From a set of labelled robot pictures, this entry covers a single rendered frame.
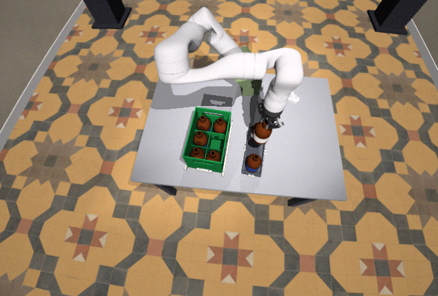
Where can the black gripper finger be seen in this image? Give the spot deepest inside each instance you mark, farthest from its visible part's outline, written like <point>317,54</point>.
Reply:
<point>263,115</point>
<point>273,125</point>

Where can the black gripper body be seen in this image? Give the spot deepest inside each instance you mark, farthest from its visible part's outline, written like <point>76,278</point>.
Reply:
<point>274,116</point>

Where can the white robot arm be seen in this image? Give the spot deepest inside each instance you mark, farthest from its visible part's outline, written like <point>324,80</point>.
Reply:
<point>173,65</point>

